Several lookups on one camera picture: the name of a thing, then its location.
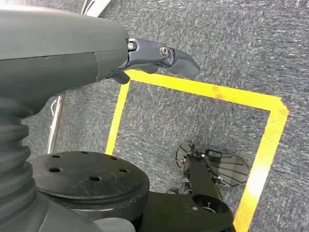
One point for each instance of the yellow floor tape square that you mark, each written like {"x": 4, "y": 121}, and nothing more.
{"x": 193, "y": 86}

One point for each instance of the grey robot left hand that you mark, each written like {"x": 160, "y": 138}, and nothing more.
{"x": 60, "y": 48}

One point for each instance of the chrome metal pole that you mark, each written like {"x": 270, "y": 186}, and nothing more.
{"x": 56, "y": 125}

